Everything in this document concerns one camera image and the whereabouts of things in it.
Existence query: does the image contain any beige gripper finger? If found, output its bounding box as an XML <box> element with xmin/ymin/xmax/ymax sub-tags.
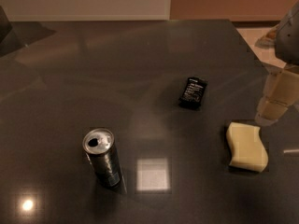
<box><xmin>255</xmin><ymin>64</ymin><xmax>299</xmax><ymax>126</ymax></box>

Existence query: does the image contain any black rxbar chocolate wrapper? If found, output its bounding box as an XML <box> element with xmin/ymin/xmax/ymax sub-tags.
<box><xmin>179</xmin><ymin>77</ymin><xmax>207</xmax><ymax>109</ymax></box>

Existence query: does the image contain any dark slim drink can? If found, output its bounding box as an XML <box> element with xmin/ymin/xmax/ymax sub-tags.
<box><xmin>82</xmin><ymin>128</ymin><xmax>122</xmax><ymax>189</ymax></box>

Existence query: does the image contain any yellow curved sponge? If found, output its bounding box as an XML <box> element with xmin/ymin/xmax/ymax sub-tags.
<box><xmin>226</xmin><ymin>122</ymin><xmax>268</xmax><ymax>173</ymax></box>

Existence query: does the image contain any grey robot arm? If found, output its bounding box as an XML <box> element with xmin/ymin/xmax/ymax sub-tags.
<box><xmin>255</xmin><ymin>2</ymin><xmax>299</xmax><ymax>126</ymax></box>

